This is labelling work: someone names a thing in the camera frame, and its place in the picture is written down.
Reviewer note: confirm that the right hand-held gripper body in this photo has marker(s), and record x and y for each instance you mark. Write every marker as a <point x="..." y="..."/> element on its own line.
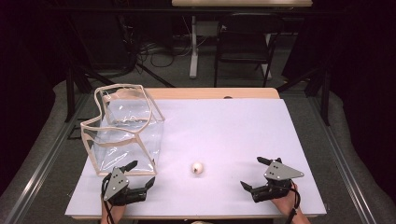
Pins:
<point x="278" y="172"/>

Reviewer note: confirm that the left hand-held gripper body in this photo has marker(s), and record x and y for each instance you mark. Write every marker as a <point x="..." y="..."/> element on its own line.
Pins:
<point x="115" y="183"/>

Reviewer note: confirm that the clear plastic bag beige trim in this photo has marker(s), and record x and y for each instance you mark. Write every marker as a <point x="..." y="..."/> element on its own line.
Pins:
<point x="124" y="124"/>

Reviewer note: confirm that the small white round ball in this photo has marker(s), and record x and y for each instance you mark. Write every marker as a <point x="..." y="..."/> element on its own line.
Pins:
<point x="197" y="167"/>

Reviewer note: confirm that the person's left hand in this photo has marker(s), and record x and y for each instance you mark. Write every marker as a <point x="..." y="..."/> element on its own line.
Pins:
<point x="115" y="213"/>

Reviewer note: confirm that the person's right hand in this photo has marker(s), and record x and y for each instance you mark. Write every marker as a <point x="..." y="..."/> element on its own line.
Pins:
<point x="288" y="203"/>

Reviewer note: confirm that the white table mat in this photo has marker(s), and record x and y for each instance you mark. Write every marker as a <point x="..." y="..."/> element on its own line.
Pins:
<point x="233" y="140"/>

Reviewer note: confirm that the black metal stand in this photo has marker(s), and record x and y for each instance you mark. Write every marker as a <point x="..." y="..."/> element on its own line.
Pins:
<point x="325" y="93"/>
<point x="70" y="93"/>

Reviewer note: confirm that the black folding chair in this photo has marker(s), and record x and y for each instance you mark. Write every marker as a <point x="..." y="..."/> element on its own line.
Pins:
<point x="246" y="40"/>

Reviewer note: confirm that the dark curtain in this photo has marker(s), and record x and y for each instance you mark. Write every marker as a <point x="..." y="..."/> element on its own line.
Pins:
<point x="21" y="77"/>
<point x="367" y="62"/>

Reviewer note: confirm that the white desk with legs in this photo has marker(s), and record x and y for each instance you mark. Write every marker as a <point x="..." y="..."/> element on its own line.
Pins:
<point x="241" y="2"/>

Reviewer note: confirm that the grey metal floor rail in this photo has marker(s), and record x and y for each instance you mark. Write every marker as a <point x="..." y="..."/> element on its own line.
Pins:
<point x="46" y="158"/>
<point x="341" y="158"/>

